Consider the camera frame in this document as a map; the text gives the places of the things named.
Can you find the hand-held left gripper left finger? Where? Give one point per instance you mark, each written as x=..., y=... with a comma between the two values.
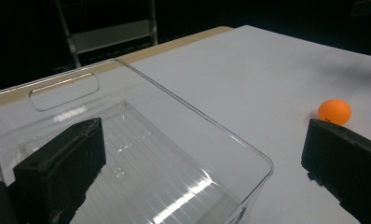
x=59, y=168

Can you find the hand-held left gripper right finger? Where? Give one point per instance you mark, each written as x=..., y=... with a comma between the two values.
x=345, y=158

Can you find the orange ping pong ball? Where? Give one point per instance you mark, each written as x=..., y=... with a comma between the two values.
x=334, y=111

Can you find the clear plastic storage box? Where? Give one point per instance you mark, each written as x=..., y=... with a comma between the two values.
x=162, y=161

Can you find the metal stand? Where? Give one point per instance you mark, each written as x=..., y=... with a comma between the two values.
x=112, y=35

